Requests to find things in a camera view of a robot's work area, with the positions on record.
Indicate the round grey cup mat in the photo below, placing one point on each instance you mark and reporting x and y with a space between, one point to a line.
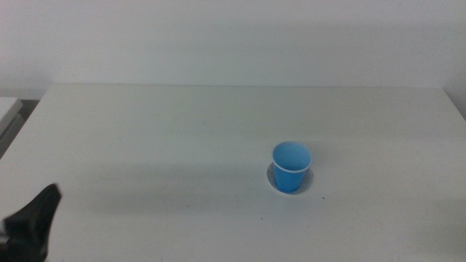
307 182

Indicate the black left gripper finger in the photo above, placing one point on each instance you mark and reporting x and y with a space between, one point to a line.
42 205

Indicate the blue plastic cup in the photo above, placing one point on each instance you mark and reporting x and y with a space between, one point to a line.
289 178

